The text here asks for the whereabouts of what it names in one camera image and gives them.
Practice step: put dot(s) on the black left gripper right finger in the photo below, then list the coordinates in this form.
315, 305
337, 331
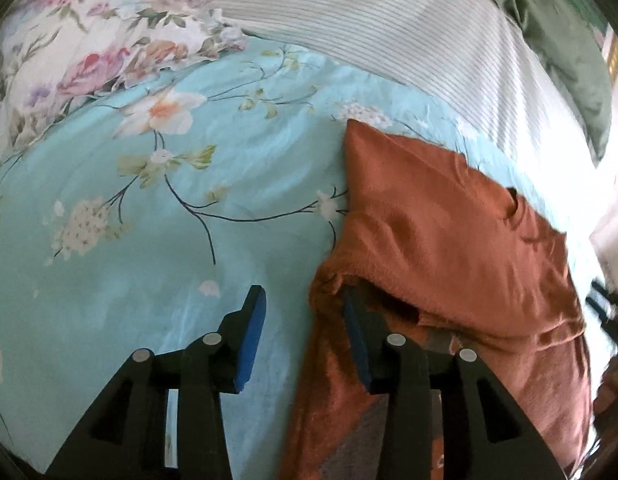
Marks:
486, 435

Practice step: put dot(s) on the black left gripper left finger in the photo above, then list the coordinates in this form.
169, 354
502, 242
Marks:
159, 417

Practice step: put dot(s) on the rust orange knit sweater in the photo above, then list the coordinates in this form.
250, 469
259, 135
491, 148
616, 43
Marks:
452, 260

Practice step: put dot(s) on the person's right hand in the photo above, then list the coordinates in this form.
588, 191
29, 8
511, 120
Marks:
606, 401

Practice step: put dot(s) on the light blue floral bedsheet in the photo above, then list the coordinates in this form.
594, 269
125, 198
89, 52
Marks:
147, 215

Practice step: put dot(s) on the green pillow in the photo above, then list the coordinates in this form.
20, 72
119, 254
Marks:
567, 49

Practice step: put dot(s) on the white striped blanket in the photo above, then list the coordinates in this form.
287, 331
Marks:
465, 52

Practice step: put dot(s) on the white pink floral pillow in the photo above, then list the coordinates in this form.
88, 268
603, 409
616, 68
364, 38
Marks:
57, 54

